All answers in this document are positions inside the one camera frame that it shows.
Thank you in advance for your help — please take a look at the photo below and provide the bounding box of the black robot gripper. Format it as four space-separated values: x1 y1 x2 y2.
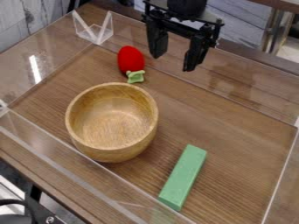
143 0 225 72

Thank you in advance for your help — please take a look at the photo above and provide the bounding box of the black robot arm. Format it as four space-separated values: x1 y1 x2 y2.
143 0 225 72

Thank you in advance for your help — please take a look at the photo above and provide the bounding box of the red plush strawberry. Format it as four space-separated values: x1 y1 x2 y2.
117 45 146 84

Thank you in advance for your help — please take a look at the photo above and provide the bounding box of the metal table leg background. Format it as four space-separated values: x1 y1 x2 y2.
261 9 296 55

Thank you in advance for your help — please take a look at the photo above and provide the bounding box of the round wooden bowl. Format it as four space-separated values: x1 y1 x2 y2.
65 82 159 163

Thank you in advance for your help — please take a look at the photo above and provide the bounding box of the green rectangular block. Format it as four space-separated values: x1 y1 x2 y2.
158 144 207 211

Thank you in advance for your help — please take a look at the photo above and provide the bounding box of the clear acrylic corner bracket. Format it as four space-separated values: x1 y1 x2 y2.
71 11 114 46

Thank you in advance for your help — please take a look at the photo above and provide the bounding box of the clear acrylic tray wall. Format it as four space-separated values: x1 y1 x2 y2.
0 101 195 224

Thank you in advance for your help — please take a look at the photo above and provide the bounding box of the black table frame leg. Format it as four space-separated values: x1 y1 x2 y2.
25 185 66 224

